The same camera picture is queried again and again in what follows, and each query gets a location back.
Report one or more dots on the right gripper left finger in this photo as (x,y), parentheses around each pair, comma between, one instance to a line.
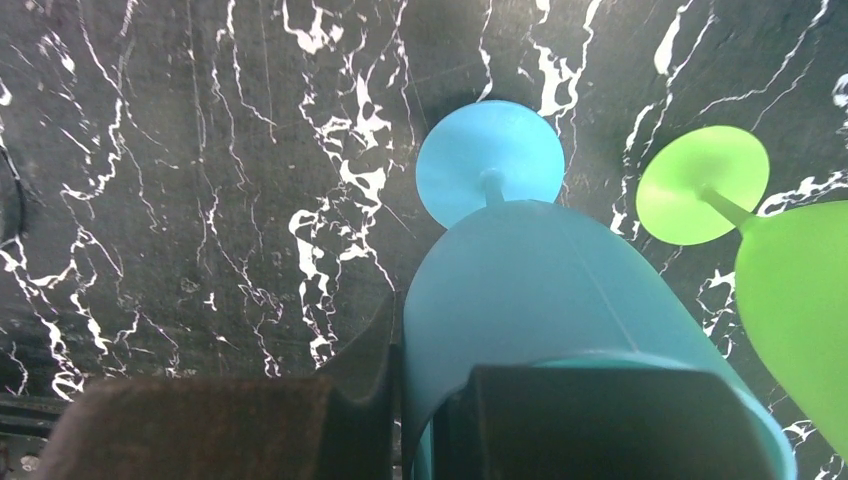
(336,423)

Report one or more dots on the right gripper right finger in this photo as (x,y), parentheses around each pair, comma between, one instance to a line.
(596,423)

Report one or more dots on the teal wine glass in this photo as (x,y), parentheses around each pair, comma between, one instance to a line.
(517,279)

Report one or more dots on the green wine glass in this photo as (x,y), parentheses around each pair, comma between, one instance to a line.
(790,269)

